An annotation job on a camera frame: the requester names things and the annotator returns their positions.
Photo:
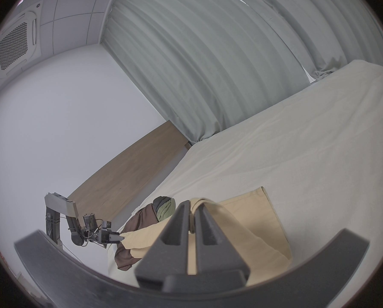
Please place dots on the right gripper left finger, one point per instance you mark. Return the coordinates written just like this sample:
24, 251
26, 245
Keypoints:
165, 252

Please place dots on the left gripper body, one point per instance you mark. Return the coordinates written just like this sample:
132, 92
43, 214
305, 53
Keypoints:
106, 237

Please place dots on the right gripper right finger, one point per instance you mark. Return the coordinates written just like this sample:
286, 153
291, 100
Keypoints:
220, 255

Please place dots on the tan shorts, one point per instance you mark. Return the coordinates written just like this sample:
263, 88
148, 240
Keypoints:
255, 223

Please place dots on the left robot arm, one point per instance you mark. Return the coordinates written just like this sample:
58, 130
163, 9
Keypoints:
61, 204

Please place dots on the bed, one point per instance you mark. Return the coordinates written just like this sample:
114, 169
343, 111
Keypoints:
307, 146

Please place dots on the brown garment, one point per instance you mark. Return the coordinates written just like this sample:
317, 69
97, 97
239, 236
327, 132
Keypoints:
143, 220

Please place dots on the green garment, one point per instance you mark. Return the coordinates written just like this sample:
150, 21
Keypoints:
167, 212

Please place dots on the grey-green curtain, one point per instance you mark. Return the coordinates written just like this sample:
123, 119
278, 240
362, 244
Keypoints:
323, 18
194, 59

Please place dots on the white ceiling air conditioner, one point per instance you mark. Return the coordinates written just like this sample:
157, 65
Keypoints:
16, 40

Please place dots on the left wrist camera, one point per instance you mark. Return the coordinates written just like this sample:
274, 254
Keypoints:
106, 225

